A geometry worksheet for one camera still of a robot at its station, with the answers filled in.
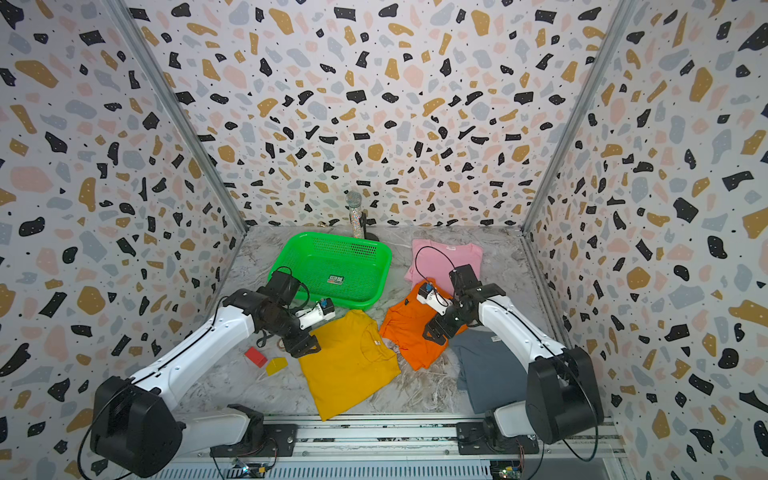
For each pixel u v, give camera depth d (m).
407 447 0.73
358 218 0.98
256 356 0.86
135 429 0.39
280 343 0.70
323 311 0.72
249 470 0.70
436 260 0.73
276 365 0.84
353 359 0.89
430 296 0.76
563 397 0.43
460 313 0.64
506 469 0.71
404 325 0.95
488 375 0.84
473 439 0.73
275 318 0.61
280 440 0.74
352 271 1.09
